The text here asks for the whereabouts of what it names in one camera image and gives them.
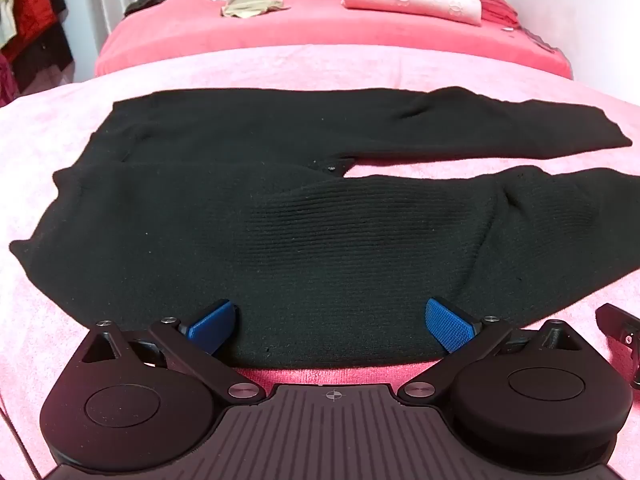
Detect beige crumpled cloth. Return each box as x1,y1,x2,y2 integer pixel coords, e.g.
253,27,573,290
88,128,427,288
221,0,292,20

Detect magenta hanging garment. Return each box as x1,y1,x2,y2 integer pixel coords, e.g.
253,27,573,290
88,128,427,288
0,54,22,107

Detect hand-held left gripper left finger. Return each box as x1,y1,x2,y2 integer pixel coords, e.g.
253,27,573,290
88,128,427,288
81,298,262,404

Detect pink fleece blanket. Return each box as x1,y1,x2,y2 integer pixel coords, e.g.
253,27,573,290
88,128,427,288
0,45,640,480

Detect folded red blanket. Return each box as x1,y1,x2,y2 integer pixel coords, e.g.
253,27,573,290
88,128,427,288
471,0,521,26

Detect black knit pants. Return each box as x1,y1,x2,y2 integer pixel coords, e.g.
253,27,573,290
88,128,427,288
9,86,640,369

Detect dark crumpled cloth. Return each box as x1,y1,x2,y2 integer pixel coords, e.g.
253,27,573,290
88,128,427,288
123,0,182,17

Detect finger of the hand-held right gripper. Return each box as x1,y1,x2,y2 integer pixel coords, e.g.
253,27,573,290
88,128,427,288
596,304,640,389

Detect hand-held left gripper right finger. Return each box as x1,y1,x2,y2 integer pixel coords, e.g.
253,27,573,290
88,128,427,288
399,298,597,405

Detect bed with pink cover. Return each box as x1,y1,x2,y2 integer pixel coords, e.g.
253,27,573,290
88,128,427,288
94,0,574,81

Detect red hanging garment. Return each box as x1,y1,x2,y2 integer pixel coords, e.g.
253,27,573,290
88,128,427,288
14,0,55,61

